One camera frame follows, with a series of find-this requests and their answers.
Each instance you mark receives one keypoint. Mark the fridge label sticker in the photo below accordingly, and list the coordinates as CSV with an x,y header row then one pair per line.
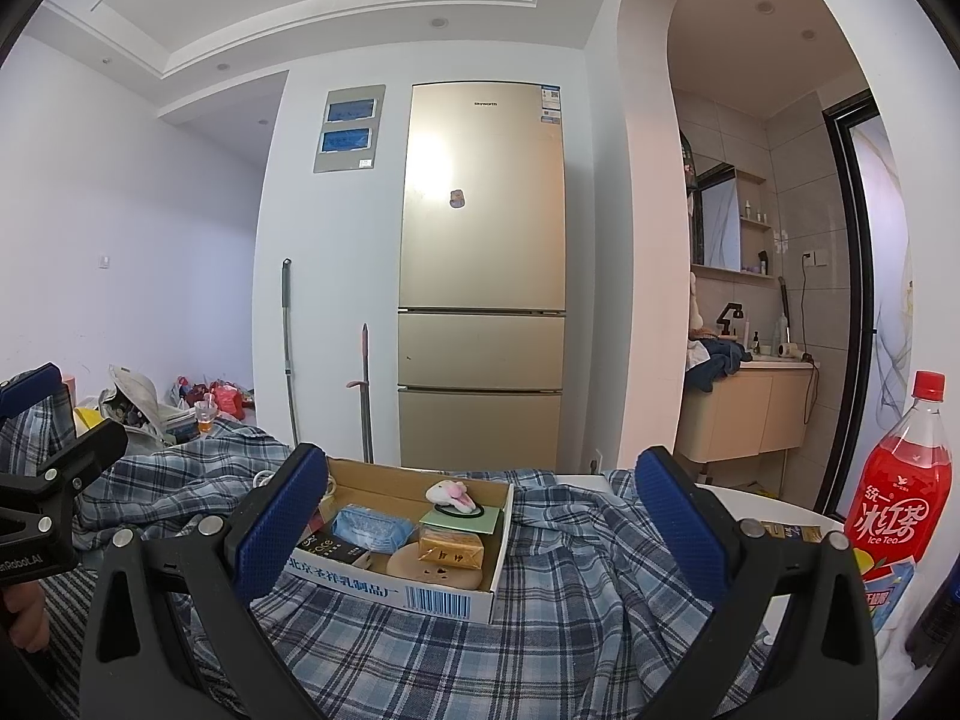
x,y
550,105

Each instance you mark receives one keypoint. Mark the blue printed packet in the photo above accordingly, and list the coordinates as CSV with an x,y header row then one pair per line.
x,y
889,589

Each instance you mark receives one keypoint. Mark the thin pole with pink hook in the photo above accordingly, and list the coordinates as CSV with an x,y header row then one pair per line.
x,y
365,390

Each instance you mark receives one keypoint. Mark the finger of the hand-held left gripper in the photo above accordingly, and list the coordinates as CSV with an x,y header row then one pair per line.
x,y
30,386
90,450

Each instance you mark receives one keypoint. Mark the person's left hand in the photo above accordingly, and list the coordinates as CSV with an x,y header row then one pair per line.
x,y
26,615

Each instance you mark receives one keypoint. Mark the beige hanging plush toy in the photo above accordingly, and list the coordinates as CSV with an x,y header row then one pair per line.
x,y
697,307

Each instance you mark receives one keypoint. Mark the grey striped cloth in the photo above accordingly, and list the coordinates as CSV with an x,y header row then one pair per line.
x,y
71,615

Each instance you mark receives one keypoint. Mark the dark blue garment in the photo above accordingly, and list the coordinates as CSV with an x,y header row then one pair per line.
x,y
712,367

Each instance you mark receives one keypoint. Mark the red plastic bags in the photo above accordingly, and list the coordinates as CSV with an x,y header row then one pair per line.
x,y
225,397

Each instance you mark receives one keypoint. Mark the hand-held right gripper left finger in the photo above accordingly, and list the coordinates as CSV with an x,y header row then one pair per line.
x,y
281,521

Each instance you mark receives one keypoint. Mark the fridge magnet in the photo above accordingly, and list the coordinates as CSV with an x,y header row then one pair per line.
x,y
457,198

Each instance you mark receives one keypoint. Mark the grey electrical panel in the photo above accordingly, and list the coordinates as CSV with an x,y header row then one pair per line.
x,y
345,163

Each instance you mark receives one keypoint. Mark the black door frame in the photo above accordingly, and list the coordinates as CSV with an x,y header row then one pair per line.
x,y
855,315

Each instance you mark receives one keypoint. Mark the dark cola bottle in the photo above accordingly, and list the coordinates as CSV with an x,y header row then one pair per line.
x,y
937,615

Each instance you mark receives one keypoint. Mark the white hair dryer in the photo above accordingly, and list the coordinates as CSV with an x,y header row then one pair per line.
x,y
787,350

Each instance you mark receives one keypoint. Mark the blue face mask pack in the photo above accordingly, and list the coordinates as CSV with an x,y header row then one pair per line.
x,y
371,529

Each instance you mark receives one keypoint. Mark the yellow packet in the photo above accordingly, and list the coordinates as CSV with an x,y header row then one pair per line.
x,y
86,420

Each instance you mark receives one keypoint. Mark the red iced tea bottle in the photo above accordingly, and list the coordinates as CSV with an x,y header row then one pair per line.
x,y
900,480

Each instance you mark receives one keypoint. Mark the yellow cigarette pack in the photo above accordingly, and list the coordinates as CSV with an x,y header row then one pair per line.
x,y
450,549

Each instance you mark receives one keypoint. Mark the beige vanity cabinet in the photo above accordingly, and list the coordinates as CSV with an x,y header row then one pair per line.
x,y
735,412

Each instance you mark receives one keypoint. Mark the dark gold-edged box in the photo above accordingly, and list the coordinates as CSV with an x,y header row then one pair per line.
x,y
795,532

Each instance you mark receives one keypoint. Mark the black pack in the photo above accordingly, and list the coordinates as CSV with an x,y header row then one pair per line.
x,y
330,546

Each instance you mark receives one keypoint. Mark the gold refrigerator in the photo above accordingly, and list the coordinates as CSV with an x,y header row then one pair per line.
x,y
480,277

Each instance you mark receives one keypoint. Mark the bathroom mirror cabinet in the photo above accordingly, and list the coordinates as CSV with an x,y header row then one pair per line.
x,y
716,225

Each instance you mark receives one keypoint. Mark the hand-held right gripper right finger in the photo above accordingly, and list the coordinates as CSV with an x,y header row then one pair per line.
x,y
682,529

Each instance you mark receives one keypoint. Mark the round wooden coaster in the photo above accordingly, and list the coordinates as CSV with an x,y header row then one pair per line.
x,y
420,570

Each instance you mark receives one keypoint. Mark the cardboard box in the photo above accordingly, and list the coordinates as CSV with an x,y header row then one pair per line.
x,y
439,604

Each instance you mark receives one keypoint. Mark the blue plaid cloth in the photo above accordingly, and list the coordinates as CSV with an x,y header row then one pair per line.
x,y
525,615

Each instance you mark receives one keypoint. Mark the pink white plush toy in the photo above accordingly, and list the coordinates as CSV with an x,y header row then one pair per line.
x,y
448,493

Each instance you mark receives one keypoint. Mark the orange drink cup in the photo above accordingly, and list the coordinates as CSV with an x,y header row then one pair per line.
x,y
205,418

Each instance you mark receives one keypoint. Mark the bathroom wall socket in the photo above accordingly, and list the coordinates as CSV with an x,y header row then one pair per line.
x,y
813,257

